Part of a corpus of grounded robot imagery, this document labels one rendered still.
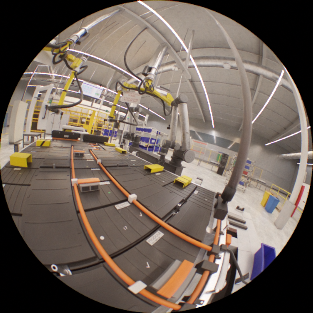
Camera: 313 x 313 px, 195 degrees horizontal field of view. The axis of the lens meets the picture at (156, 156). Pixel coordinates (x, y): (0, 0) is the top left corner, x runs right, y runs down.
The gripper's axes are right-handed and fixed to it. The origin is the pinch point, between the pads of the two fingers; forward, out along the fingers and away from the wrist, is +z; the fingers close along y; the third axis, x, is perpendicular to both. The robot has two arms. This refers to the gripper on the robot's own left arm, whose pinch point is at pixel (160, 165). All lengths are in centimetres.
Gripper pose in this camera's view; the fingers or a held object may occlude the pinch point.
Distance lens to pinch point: 139.4
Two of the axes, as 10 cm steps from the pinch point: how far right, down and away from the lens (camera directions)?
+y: 7.1, 0.7, 7.0
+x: -6.6, -2.9, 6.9
